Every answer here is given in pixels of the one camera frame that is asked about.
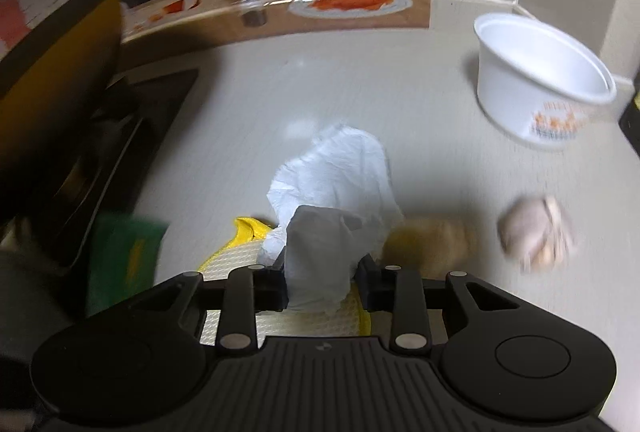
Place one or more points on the yellow rimmed mesh pad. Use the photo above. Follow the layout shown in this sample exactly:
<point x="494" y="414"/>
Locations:
<point x="300" y="324"/>

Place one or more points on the black glass gas stove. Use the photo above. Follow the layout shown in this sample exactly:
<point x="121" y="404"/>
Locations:
<point x="155" y="97"/>

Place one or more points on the gas burner with metal tray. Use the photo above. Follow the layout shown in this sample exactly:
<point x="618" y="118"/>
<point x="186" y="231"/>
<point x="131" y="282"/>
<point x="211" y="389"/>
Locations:
<point x="100" y="162"/>

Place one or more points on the white tissue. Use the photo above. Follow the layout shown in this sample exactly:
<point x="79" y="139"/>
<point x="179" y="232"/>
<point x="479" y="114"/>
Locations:
<point x="340" y="172"/>

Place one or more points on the white paper bowl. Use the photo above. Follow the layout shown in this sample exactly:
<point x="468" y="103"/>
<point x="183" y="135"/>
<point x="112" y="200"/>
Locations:
<point x="540" y="77"/>

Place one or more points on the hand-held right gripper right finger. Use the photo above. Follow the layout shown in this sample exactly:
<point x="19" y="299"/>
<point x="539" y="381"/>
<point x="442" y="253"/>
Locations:
<point x="372" y="287"/>

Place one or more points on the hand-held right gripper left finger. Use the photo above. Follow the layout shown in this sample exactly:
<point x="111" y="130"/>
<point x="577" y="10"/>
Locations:
<point x="272" y="284"/>

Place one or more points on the black wok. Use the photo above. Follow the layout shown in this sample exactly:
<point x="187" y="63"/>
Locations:
<point x="50" y="112"/>

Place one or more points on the garlic bulb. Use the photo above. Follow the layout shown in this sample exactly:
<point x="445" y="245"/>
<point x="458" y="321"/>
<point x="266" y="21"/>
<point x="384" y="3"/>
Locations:
<point x="535" y="232"/>

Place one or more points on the dark soy sauce bottle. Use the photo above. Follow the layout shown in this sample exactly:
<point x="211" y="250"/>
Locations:
<point x="632" y="117"/>

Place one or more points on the green snack packet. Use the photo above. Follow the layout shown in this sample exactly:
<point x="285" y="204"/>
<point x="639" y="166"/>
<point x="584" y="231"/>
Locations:
<point x="125" y="262"/>

